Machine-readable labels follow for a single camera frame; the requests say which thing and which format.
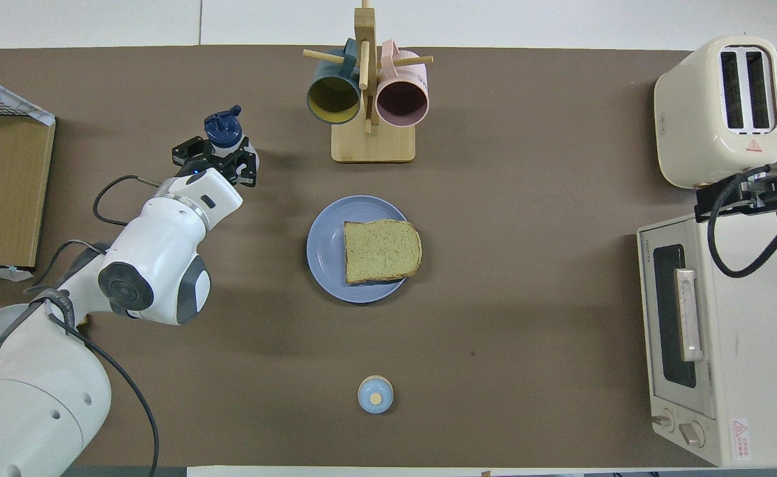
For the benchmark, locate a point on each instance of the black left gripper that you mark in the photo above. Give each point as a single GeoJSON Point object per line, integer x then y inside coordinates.
{"type": "Point", "coordinates": [219, 165]}

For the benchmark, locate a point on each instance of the translucent squeeze bottle blue cap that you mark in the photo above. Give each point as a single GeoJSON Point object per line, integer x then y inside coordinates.
{"type": "Point", "coordinates": [224, 129]}

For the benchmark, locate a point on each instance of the toasted bread slice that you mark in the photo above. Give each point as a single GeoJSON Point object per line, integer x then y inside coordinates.
{"type": "Point", "coordinates": [381, 252]}

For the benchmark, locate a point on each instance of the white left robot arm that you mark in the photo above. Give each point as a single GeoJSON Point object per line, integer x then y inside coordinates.
{"type": "Point", "coordinates": [156, 258]}

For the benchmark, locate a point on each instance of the periwinkle blue plate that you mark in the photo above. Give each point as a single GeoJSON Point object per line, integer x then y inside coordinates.
{"type": "Point", "coordinates": [325, 258]}

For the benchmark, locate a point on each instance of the cream two-slot toaster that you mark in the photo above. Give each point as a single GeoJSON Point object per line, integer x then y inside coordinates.
{"type": "Point", "coordinates": [693, 119]}

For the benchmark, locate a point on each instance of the dark teal mug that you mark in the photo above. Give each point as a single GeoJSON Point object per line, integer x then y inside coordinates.
{"type": "Point", "coordinates": [333, 99]}

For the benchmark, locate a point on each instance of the wooden mug tree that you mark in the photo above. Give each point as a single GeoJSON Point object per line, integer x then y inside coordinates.
{"type": "Point", "coordinates": [373, 146]}

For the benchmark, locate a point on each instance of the white toaster oven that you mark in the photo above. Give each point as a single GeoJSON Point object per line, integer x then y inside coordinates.
{"type": "Point", "coordinates": [759, 364]}

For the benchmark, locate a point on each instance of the wooden box with mesh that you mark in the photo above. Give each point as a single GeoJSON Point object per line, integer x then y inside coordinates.
{"type": "Point", "coordinates": [40, 116]}

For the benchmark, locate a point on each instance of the pink ribbed mug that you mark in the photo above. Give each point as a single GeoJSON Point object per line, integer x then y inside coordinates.
{"type": "Point", "coordinates": [401, 99]}

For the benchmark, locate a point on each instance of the wooden shelf box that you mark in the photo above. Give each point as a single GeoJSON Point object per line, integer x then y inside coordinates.
{"type": "Point", "coordinates": [10, 185]}

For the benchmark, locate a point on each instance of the brown table mat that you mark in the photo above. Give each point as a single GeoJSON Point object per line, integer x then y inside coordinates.
{"type": "Point", "coordinates": [527, 298]}

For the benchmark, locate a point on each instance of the small blue bell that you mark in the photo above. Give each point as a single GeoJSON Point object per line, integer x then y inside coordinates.
{"type": "Point", "coordinates": [375, 395]}

